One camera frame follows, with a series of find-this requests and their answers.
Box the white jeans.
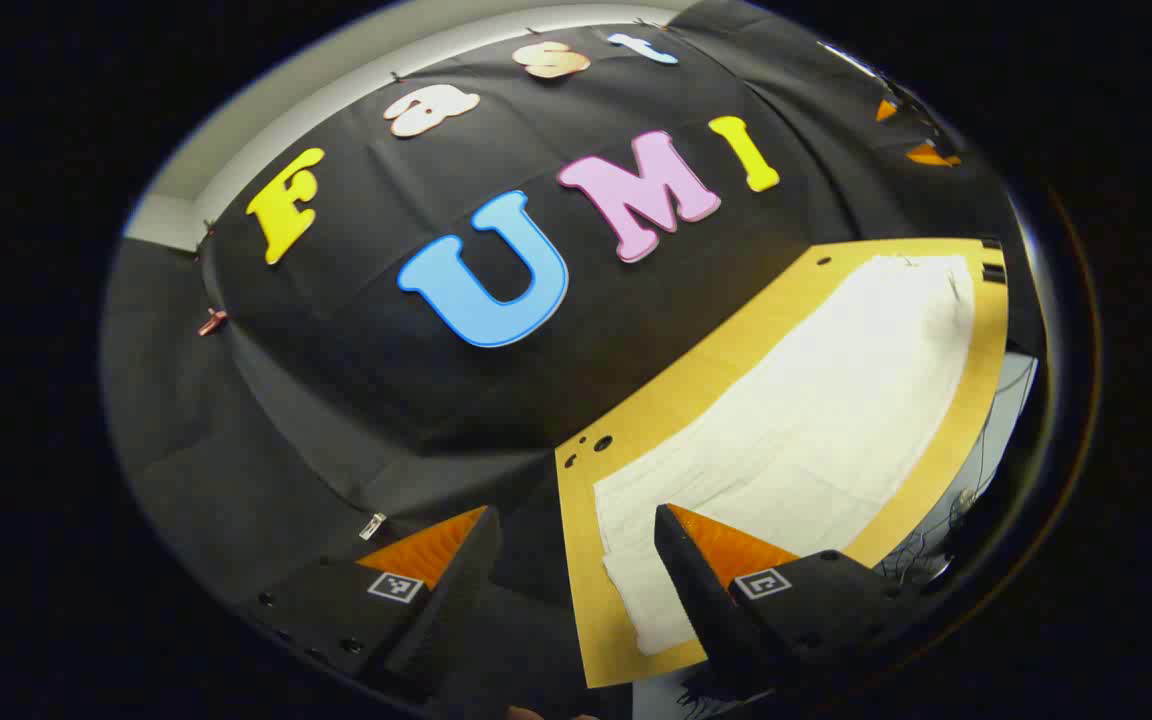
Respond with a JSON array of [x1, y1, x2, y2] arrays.
[[593, 254, 977, 658]]

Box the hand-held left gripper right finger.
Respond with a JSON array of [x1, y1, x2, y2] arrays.
[[654, 503, 935, 701]]

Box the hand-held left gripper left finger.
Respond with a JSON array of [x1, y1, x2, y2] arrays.
[[239, 506, 503, 701]]

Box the black backdrop cloth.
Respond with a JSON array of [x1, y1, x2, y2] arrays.
[[101, 0, 1047, 691]]

